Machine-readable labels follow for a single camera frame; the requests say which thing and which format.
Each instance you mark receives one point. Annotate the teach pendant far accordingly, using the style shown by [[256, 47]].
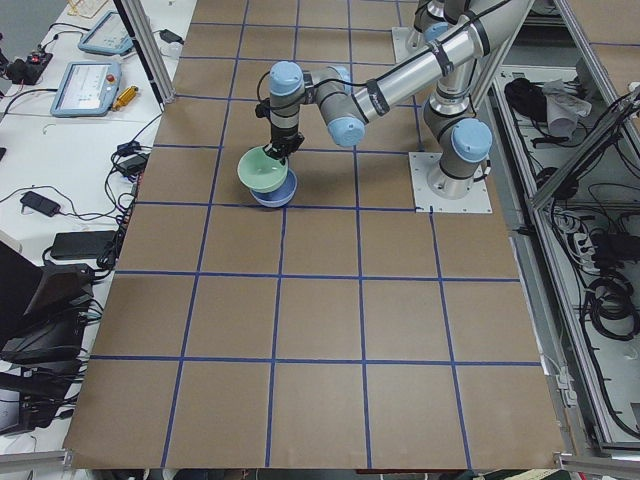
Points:
[[108, 37]]

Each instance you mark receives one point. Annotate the yellow tool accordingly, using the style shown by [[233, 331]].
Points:
[[125, 97]]

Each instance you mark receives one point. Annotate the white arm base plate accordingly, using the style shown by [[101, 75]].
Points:
[[476, 200], [406, 41]]

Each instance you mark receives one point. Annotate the black power adapter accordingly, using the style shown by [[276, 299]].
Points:
[[40, 204]]

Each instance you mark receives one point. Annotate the teach pendant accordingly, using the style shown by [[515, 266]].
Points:
[[87, 89], [108, 37]]

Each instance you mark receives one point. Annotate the blue bowl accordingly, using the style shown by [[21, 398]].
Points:
[[281, 196]]

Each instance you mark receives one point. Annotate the green bowl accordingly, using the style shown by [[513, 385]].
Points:
[[260, 172]]

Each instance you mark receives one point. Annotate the aluminium frame post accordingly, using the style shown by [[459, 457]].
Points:
[[138, 27]]

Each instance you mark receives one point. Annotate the teach pendant near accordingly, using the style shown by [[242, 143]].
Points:
[[87, 89]]

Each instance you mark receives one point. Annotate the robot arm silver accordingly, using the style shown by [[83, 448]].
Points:
[[429, 23], [446, 43]]

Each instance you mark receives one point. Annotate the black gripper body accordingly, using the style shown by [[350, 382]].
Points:
[[283, 138]]

